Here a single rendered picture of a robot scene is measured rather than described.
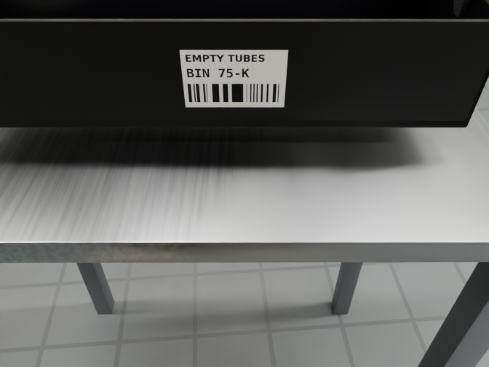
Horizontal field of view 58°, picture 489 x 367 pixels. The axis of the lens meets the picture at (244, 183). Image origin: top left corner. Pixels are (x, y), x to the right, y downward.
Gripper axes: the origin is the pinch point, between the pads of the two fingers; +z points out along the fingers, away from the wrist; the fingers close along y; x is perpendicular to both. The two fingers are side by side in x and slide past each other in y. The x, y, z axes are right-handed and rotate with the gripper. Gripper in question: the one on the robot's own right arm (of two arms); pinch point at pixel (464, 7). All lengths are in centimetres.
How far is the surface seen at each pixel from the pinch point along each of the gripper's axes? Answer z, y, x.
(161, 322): 93, 46, -17
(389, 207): 12.7, 8.7, 15.8
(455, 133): 13.0, -1.9, 3.9
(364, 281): 94, -13, -30
